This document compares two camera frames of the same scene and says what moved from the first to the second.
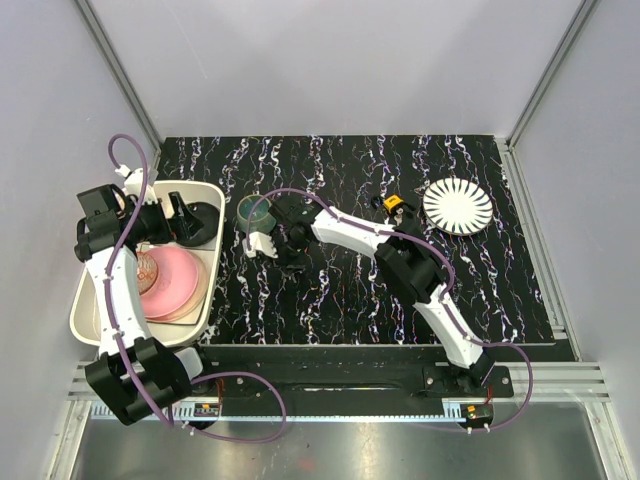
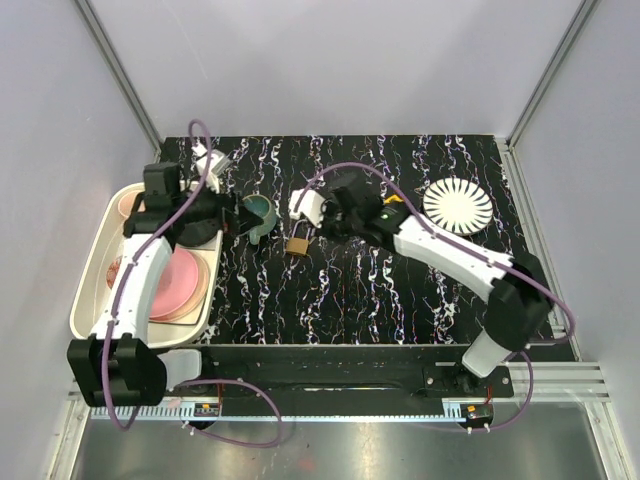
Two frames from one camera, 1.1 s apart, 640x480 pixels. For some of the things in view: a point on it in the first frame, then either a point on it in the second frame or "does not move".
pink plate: (181, 284) does not move
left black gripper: (188, 222) to (235, 219)
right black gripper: (287, 262) to (329, 208)
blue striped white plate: (456, 206) does not move
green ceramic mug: (261, 219) does not move
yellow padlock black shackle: (390, 203) does not move
